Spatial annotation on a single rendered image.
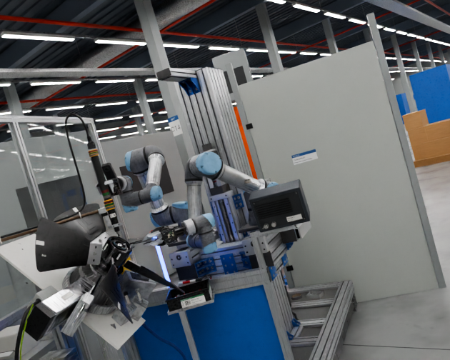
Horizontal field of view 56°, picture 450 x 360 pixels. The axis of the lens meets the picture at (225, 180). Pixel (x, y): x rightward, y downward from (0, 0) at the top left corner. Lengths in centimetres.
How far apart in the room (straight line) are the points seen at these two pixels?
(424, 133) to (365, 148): 720
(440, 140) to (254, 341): 878
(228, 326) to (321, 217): 153
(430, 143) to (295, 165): 737
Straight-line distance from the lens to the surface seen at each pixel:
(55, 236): 185
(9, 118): 284
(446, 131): 1066
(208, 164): 213
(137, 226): 601
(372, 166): 357
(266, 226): 214
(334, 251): 369
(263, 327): 238
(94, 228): 207
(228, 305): 237
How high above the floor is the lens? 147
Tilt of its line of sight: 3 degrees down
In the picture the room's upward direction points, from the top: 16 degrees counter-clockwise
